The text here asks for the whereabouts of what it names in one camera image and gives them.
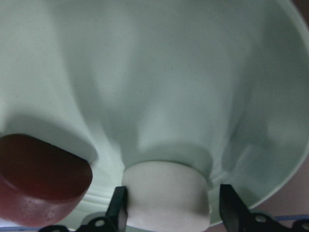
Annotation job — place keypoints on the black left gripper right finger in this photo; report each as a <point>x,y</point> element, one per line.
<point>233,212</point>

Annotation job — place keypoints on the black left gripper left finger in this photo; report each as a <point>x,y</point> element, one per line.
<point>117,213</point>

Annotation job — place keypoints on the brown bun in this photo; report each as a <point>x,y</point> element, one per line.
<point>40,184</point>

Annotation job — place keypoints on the white bun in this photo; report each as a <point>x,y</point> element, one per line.
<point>166,197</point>

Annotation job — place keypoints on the light green plate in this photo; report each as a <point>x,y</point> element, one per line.
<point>219,85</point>

